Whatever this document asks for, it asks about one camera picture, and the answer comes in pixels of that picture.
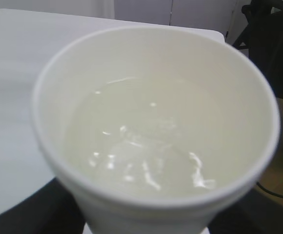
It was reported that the black floor cable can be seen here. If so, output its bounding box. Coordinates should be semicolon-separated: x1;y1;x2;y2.
256;181;283;201

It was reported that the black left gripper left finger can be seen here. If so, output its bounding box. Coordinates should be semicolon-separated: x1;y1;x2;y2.
0;179;85;234

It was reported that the black chair in background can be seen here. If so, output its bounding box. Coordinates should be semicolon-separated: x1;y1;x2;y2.
233;0;283;99

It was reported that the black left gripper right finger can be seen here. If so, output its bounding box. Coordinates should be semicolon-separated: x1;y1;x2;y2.
208;184;283;234

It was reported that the white paper cup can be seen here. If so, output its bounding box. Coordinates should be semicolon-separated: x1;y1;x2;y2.
32;25;280;234

